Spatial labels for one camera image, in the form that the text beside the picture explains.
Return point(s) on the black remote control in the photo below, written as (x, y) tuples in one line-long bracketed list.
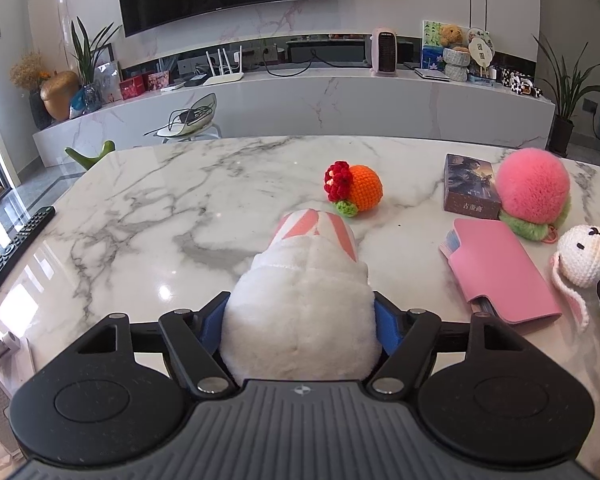
[(17, 247)]

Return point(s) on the white plush bunny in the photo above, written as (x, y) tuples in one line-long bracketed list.
[(300, 310)]

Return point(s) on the green painting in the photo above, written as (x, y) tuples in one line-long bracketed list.
[(432, 32)]

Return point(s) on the red gift box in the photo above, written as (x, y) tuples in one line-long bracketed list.
[(131, 89)]

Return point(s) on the round paper fan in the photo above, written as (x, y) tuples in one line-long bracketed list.
[(477, 34)]

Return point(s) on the white crochet bunny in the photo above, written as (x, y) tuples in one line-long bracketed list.
[(580, 255)]

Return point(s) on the silver laptop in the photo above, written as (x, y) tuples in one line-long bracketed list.
[(431, 74)]

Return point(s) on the white marble television console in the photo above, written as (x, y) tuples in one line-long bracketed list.
[(330, 105)]

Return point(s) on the pink space heater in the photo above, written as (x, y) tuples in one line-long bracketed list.
[(384, 52)]

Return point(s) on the pink printed card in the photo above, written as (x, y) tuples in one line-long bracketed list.
[(158, 81)]

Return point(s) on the picture frame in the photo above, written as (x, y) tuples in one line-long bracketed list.
[(107, 77)]

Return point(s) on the crochet orange with red flower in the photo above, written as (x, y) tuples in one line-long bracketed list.
[(365, 187)]

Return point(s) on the white router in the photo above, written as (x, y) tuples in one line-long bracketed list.
[(222, 79)]

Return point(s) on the brown teddy bear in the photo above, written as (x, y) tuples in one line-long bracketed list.
[(451, 36)]

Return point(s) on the white fan with characters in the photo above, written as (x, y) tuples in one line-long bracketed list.
[(481, 52)]

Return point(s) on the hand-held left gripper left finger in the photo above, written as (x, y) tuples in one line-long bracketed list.
[(212, 321)]

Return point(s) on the golden vase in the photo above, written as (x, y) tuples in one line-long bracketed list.
[(59, 97)]

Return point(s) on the pink wallet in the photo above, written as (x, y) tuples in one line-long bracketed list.
[(500, 270)]

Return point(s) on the dark card box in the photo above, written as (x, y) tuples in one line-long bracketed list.
[(470, 185)]

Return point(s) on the pink plush peach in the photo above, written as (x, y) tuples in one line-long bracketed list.
[(532, 185)]

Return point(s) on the white chair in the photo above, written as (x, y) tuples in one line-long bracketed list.
[(200, 120)]

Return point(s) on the orchid plant in blue vase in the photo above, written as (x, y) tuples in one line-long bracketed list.
[(91, 97)]

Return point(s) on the potted plant with long leaves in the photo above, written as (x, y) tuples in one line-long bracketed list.
[(562, 130)]

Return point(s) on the wall socket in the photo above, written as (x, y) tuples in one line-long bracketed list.
[(590, 106)]

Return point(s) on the black and white toy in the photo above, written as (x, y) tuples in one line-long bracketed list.
[(517, 82)]

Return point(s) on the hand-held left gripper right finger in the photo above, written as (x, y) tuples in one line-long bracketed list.
[(387, 325)]

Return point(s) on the dried flowers in dark vase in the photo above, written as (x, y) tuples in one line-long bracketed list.
[(30, 72)]

